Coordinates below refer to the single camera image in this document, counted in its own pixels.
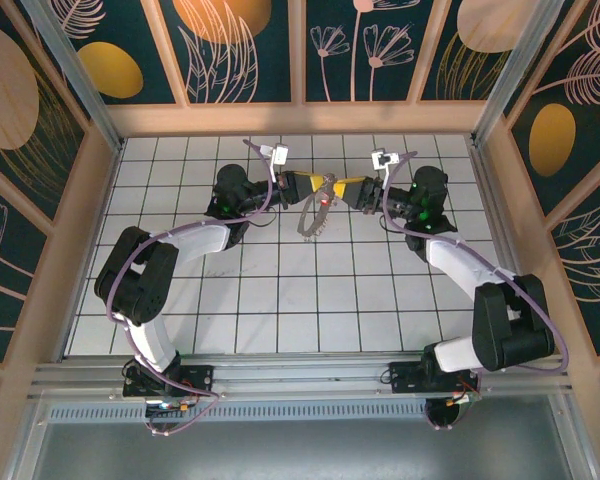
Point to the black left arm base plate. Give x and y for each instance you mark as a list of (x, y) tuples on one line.
[(200, 377)]

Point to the aluminium corner post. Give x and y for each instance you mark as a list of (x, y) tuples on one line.
[(77, 75), (511, 75)]

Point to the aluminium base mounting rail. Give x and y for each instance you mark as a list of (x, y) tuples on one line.
[(300, 380)]

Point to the grey metal sheet panel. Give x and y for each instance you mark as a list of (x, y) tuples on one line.
[(300, 450)]

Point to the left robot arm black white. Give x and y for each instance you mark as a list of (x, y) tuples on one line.
[(135, 290)]

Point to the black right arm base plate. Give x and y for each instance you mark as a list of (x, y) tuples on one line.
[(405, 377)]

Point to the aluminium side rail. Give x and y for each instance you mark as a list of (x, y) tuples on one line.
[(485, 190)]

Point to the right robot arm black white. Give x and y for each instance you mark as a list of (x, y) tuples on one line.
[(510, 325)]

